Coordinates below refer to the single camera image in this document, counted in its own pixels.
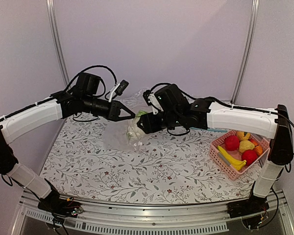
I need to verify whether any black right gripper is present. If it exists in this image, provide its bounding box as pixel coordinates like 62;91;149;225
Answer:
137;111;182;134

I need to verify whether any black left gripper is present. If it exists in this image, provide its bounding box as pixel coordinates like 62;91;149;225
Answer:
82;94;135;121

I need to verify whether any clear zip top bag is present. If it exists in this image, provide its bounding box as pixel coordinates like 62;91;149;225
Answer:
102;119;147;151

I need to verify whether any white toy cauliflower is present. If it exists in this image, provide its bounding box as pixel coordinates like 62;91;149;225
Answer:
126;110;147;141

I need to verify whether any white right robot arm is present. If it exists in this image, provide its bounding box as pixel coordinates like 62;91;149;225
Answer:
137;84;294;213

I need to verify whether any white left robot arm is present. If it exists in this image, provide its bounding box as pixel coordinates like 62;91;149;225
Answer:
0;71;135;212

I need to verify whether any clear bag at back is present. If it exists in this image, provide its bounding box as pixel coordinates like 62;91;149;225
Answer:
121;90;150;112

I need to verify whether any floral tablecloth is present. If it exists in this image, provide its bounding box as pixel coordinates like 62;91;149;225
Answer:
40;114;261;204

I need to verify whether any pink plastic basket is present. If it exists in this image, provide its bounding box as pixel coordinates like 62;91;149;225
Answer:
209;130;270;181

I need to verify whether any yellow toy lemon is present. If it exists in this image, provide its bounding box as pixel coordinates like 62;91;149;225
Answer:
239;140;255;153

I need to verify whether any yellow toy banana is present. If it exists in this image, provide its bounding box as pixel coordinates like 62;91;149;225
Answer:
217;145;246;171

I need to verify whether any red toy apple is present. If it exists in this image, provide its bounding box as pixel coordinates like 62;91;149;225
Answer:
241;150;258;166

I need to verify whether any orange toy fruit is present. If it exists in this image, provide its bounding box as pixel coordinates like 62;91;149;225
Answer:
253;145;263;156

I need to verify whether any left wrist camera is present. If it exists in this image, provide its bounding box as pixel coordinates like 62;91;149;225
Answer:
108;80;129;102

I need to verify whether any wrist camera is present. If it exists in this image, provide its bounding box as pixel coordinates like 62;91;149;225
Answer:
143;90;163;115
108;80;129;102

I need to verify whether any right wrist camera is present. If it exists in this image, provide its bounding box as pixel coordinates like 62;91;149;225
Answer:
143;90;163;115

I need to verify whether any aluminium front rail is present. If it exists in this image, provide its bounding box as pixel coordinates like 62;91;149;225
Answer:
11;190;294;235

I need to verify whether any right aluminium post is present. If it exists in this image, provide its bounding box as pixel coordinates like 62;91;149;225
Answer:
231;0;260;103

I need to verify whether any aluminium post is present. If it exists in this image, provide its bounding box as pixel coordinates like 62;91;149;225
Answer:
231;0;260;103
46;0;69;86

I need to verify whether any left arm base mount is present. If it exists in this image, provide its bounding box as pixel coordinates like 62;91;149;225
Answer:
38;189;83;218

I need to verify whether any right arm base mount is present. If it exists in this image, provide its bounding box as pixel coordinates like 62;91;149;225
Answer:
226;194;269;230

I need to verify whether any left aluminium post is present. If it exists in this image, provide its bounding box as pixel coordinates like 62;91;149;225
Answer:
46;0;69;86

